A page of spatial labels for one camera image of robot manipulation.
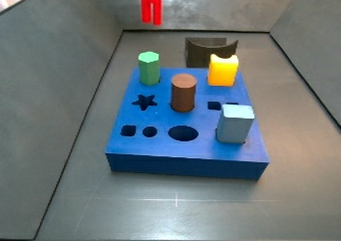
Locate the green hexagonal peg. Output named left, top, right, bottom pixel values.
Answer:
left=139, top=52, right=160, bottom=86

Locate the red two-pronged block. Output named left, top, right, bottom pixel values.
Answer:
left=141, top=0, right=163, bottom=26

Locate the black curved holder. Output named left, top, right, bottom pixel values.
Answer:
left=184, top=37, right=238, bottom=68

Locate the brown cylinder peg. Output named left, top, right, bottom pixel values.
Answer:
left=170, top=74, right=196, bottom=113

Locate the yellow notched block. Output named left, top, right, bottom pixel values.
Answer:
left=207, top=54, right=238, bottom=87

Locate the light blue rectangular block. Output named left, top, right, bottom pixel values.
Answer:
left=215, top=104, right=254, bottom=143

